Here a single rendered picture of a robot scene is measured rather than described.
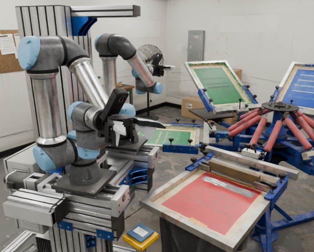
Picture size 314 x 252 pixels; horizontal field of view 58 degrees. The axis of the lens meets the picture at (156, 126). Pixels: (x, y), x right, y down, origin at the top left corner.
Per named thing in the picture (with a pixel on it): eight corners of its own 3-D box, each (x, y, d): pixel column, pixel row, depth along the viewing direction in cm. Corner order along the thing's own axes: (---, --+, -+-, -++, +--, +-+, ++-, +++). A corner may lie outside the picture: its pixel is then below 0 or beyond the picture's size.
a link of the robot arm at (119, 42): (129, 29, 153) (167, 86, 188) (116, 29, 160) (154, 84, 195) (117, 44, 150) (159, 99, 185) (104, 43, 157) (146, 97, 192)
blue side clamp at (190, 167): (190, 178, 197) (191, 169, 194) (184, 175, 200) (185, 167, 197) (212, 163, 218) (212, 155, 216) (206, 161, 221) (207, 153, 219)
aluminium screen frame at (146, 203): (232, 254, 128) (233, 248, 127) (138, 205, 163) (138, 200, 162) (285, 185, 185) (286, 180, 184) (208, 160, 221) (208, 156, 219)
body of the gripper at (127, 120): (136, 144, 84) (111, 134, 92) (138, 115, 82) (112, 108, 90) (116, 148, 78) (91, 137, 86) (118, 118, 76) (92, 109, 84)
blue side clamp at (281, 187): (271, 208, 163) (272, 198, 161) (262, 205, 166) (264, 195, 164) (286, 187, 185) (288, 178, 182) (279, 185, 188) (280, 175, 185)
